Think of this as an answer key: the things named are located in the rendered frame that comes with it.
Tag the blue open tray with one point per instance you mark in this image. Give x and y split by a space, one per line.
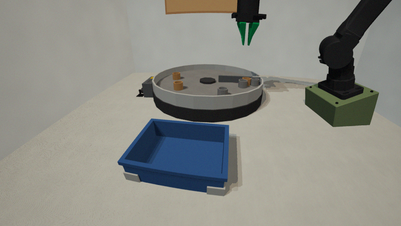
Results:
179 154

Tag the grey round turntable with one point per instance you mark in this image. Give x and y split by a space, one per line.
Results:
198 101

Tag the bronze bushing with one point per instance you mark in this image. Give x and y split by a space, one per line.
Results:
178 85
248 80
176 76

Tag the grey metal bushing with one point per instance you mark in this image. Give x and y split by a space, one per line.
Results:
254 82
222 90
242 83

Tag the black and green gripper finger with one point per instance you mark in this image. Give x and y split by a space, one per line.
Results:
242 28
252 28

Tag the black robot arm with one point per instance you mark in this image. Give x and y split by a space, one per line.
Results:
336 51

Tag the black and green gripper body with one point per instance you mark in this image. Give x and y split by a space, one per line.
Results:
248 12

